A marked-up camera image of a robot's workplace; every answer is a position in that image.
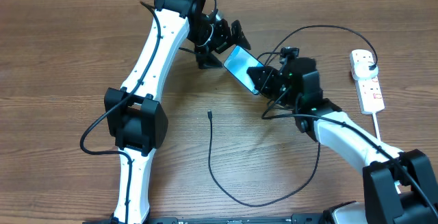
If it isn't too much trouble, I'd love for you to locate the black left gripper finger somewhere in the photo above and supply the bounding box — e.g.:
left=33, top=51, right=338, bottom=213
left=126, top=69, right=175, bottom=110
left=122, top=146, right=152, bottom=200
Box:
left=231, top=20, right=251, bottom=50
left=196, top=52, right=222, bottom=69

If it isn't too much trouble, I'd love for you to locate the blue Galaxy smartphone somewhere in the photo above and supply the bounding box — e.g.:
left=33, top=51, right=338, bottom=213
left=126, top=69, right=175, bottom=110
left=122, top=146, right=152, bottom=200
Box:
left=224, top=46, right=263, bottom=95

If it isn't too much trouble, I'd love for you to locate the black USB charging cable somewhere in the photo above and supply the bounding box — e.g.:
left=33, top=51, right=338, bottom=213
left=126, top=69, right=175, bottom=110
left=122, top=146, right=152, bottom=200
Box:
left=206, top=24, right=378, bottom=208

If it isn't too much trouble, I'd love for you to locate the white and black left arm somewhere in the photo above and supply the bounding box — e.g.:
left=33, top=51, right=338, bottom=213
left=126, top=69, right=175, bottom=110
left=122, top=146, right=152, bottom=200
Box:
left=104, top=0, right=250, bottom=223

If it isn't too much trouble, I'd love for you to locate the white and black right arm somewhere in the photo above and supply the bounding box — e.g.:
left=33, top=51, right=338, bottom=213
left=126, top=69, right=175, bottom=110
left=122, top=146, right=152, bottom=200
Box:
left=246, top=58, right=437, bottom=223

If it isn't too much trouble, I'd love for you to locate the white charger plug adapter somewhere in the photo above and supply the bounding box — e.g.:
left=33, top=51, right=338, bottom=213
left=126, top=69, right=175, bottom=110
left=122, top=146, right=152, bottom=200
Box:
left=351, top=62, right=378, bottom=81

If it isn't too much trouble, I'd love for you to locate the white power strip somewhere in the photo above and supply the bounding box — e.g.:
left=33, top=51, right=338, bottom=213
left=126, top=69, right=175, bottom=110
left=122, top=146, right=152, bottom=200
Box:
left=350, top=49, right=385, bottom=114

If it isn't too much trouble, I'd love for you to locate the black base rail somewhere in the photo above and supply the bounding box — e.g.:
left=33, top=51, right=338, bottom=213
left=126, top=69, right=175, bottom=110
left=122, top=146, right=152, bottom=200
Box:
left=81, top=212, right=329, bottom=224

